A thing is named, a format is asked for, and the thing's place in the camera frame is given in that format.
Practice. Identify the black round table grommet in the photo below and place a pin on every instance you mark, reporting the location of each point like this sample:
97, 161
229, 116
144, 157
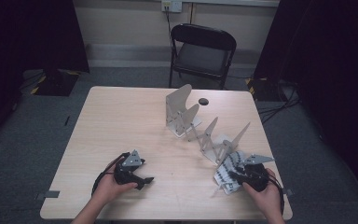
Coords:
203, 101

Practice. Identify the white wall socket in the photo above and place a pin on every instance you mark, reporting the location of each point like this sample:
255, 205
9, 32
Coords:
171, 5

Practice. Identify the grey metal expandable book rack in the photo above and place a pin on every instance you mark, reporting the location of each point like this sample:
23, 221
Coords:
180, 113

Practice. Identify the dark curtain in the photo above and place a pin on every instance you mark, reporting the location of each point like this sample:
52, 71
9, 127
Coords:
332, 77
24, 46

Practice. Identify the black stand base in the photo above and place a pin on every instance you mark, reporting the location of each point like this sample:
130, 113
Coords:
56, 84
262, 90

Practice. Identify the grey tape strip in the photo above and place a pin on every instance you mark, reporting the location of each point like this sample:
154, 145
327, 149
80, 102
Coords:
48, 195
288, 192

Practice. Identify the black folding chair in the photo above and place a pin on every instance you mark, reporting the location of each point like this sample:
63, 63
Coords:
202, 59

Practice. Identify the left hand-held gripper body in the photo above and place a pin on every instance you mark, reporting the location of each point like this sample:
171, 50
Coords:
126, 174

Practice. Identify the person's left hand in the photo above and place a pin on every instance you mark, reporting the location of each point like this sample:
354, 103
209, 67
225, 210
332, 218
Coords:
108, 194

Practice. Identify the person's right hand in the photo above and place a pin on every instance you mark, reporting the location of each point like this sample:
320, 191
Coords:
267, 199

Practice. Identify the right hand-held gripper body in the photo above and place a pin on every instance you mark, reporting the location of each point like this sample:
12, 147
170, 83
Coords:
256, 179

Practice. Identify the white cloth with dark diamonds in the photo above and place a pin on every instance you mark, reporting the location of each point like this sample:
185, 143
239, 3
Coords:
227, 174

